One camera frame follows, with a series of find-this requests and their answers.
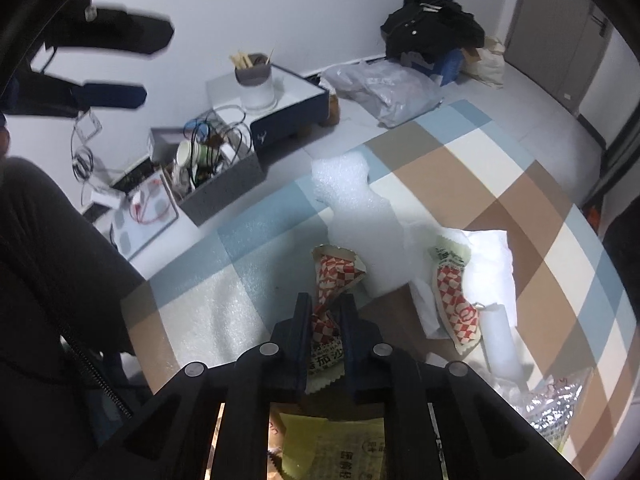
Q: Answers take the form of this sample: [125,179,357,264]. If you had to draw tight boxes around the person's dark pants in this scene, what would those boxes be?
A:
[0,156,151,480]

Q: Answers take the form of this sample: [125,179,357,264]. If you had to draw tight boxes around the wooden chopsticks bundle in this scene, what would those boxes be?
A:
[229,49,276,68]

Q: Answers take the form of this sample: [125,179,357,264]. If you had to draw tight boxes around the white foam sheet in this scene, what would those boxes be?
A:
[311,151,418,302]

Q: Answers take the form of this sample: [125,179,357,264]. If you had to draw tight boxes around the black cable bundle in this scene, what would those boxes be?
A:
[182,105,253,176]

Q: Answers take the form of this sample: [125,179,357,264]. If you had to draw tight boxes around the red checkered wrapper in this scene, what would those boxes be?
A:
[304,244,369,395]
[429,236,485,357]

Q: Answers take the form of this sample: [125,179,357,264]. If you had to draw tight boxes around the white folded tissue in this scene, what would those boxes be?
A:
[410,229,516,341]

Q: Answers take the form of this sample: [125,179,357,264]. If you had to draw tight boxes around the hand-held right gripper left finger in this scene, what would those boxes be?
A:
[65,292,313,480]

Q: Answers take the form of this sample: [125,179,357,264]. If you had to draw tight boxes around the grey chopstick holder cup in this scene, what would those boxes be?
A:
[234,51,273,87]

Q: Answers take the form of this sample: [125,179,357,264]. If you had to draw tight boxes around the black clothes pile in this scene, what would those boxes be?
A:
[380,0,487,63]

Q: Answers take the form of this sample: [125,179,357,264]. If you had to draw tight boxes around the white foam roll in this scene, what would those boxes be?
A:
[477,301,523,381]

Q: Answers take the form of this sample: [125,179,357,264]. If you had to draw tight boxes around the white power adapter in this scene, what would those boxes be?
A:
[90,187,121,208]

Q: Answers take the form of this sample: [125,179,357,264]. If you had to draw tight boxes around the flat red checkered wrapper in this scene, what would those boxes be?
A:
[429,236,485,357]

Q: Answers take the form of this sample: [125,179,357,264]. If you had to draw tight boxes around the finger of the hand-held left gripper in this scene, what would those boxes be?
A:
[47,6,176,57]
[17,72,148,118]

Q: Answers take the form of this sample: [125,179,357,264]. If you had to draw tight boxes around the small yellow packet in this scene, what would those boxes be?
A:
[270,402,386,480]

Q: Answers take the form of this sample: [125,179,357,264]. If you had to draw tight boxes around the wall socket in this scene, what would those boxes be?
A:
[74,109,103,142]

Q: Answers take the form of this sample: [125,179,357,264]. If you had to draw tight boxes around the grey storage box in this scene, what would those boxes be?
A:
[150,126,266,227]

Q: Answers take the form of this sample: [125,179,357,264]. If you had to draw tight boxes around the white navy box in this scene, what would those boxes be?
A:
[206,64,331,153]

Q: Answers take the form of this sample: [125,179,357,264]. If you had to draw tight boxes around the paper cup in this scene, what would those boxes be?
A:
[175,140,208,173]

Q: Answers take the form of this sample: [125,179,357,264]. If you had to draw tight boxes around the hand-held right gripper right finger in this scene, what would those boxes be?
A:
[340,294,586,480]

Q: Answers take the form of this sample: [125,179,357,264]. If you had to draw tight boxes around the blue box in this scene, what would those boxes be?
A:
[400,47,466,87]

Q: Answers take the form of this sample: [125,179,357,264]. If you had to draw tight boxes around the grey door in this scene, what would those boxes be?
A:
[504,0,615,116]

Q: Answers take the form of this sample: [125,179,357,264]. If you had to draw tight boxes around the white tray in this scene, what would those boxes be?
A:
[110,169,179,262]

